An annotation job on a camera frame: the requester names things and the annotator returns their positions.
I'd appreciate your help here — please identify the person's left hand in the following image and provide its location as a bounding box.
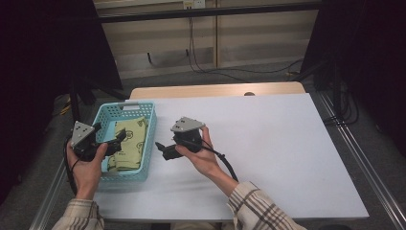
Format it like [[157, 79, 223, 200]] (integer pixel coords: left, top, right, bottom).
[[65, 144, 109, 201]]

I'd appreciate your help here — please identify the black curtain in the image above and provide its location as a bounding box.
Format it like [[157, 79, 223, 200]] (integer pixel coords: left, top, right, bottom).
[[300, 0, 406, 157], [0, 0, 124, 205]]

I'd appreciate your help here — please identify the yellow floor cable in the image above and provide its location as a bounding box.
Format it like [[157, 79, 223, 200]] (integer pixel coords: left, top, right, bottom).
[[57, 97, 72, 117]]

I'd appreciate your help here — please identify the wooden table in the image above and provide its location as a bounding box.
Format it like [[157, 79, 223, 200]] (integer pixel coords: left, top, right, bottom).
[[128, 80, 306, 101]]

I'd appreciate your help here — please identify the light blue plastic basket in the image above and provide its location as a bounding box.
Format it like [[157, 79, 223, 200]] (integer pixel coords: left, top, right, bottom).
[[92, 101, 158, 183]]

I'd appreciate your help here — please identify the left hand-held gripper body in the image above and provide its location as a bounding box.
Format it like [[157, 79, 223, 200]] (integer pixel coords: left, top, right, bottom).
[[69, 120, 123, 163]]

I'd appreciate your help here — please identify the white table cover sheet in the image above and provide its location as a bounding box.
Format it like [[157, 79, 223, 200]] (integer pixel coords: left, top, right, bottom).
[[92, 93, 371, 223]]

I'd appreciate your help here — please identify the black wall cable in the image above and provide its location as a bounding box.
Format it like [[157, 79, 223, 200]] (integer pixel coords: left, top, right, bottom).
[[187, 17, 305, 83]]

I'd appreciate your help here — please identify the black metal stand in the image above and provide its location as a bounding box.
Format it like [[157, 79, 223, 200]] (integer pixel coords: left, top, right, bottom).
[[67, 76, 128, 136]]

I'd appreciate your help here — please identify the left hand-held gripper black cable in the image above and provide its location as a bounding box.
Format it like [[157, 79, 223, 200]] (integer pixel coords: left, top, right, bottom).
[[63, 136, 81, 196]]

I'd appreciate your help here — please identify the person's right hand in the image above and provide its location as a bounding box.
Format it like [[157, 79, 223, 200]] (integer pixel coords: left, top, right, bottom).
[[183, 126, 225, 180]]

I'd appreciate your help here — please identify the green printed cloth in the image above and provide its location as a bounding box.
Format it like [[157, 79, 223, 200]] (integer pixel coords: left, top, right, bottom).
[[106, 116, 149, 173]]

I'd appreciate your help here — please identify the bundle of black floor cables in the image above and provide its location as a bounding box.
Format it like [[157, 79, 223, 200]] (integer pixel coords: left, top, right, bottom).
[[322, 80, 361, 127]]

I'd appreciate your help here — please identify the black horizontal bar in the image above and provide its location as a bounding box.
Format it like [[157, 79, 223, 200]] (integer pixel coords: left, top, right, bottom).
[[99, 2, 322, 24]]

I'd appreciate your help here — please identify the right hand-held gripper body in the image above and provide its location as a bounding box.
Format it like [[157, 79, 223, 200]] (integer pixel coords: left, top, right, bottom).
[[162, 116, 207, 161]]

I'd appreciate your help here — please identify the metal floor rail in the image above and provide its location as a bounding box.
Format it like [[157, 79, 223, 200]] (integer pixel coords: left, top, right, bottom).
[[29, 109, 94, 230], [317, 91, 406, 230]]

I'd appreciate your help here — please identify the white wall outlet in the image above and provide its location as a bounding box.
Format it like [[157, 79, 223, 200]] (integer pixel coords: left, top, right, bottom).
[[183, 0, 206, 10]]

